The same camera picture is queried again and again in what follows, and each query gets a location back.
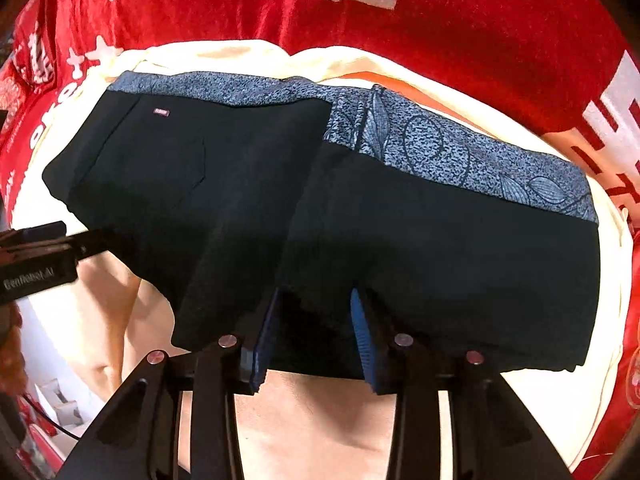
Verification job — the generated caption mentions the black pants with blue trim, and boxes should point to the black pants with blue trim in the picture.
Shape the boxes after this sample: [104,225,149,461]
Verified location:
[43,72,600,378]

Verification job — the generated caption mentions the red sofa cover white characters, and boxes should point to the red sofa cover white characters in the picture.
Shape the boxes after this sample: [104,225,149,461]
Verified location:
[1,0,639,479]

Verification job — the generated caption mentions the black cable on floor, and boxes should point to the black cable on floor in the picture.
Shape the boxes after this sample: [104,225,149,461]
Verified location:
[19,392,82,442]

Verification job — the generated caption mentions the person's left hand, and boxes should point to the person's left hand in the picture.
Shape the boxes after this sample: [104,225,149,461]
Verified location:
[0,302,28,396]

